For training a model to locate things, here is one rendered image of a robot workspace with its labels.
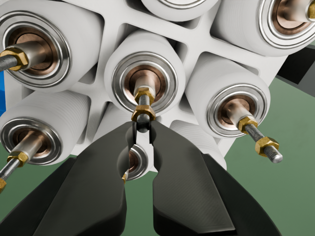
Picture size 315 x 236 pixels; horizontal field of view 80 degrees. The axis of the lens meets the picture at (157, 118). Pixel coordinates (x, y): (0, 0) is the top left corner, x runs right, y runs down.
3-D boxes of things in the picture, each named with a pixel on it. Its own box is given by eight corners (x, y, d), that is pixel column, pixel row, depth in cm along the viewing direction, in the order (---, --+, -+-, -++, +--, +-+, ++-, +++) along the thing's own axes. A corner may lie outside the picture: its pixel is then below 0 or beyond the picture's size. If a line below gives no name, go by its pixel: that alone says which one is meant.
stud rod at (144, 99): (151, 91, 20) (152, 129, 14) (143, 96, 21) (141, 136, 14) (146, 84, 20) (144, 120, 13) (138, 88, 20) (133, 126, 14)
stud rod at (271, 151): (243, 120, 23) (282, 163, 16) (235, 121, 23) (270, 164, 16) (244, 112, 22) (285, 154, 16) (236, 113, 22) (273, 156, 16)
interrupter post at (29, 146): (25, 130, 24) (8, 146, 21) (44, 135, 25) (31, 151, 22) (24, 144, 25) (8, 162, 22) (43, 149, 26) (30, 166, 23)
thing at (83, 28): (116, 58, 38) (92, 92, 22) (67, 62, 38) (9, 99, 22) (106, 2, 33) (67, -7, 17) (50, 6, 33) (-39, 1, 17)
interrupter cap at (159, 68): (128, 120, 24) (127, 123, 24) (100, 64, 21) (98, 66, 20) (184, 101, 23) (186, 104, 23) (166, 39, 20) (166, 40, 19)
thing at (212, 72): (222, 90, 42) (267, 137, 26) (179, 96, 42) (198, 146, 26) (225, 44, 37) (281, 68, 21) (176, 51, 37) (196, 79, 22)
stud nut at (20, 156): (13, 148, 22) (9, 153, 21) (29, 154, 22) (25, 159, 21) (9, 159, 22) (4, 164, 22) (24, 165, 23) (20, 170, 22)
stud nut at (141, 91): (157, 99, 19) (157, 102, 18) (143, 107, 19) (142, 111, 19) (146, 83, 18) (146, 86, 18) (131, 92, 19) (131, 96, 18)
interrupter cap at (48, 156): (2, 107, 23) (-2, 110, 22) (67, 125, 24) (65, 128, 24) (3, 154, 26) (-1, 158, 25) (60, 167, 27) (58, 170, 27)
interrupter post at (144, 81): (139, 96, 23) (138, 108, 20) (131, 78, 21) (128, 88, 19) (158, 90, 22) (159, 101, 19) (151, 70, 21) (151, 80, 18)
